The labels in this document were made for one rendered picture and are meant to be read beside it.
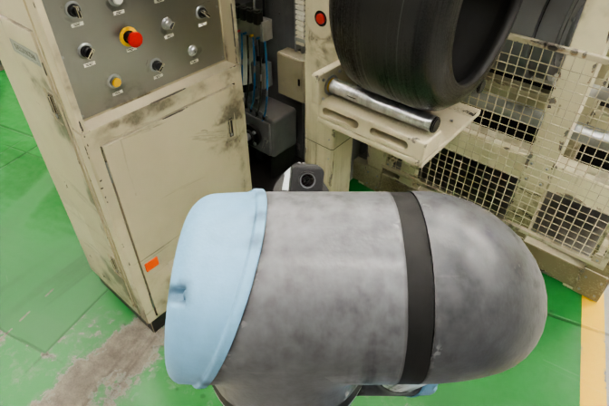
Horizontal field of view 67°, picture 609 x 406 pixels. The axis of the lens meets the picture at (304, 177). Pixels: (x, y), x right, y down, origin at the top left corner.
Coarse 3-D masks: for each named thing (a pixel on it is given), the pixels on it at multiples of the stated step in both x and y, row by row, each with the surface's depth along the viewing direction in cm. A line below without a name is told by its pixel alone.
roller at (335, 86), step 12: (336, 84) 133; (348, 84) 132; (348, 96) 132; (360, 96) 129; (372, 96) 127; (372, 108) 128; (384, 108) 125; (396, 108) 123; (408, 108) 122; (408, 120) 122; (420, 120) 119; (432, 120) 118; (432, 132) 120
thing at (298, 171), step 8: (296, 168) 63; (304, 168) 63; (312, 168) 64; (320, 168) 64; (296, 176) 63; (304, 176) 63; (312, 176) 64; (320, 176) 64; (296, 184) 64; (304, 184) 63; (312, 184) 64; (320, 184) 64
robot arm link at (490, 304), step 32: (416, 192) 28; (448, 224) 25; (480, 224) 26; (448, 256) 24; (480, 256) 24; (512, 256) 25; (448, 288) 23; (480, 288) 24; (512, 288) 25; (544, 288) 28; (448, 320) 23; (480, 320) 24; (512, 320) 24; (544, 320) 28; (448, 352) 24; (480, 352) 24; (512, 352) 26; (416, 384) 48
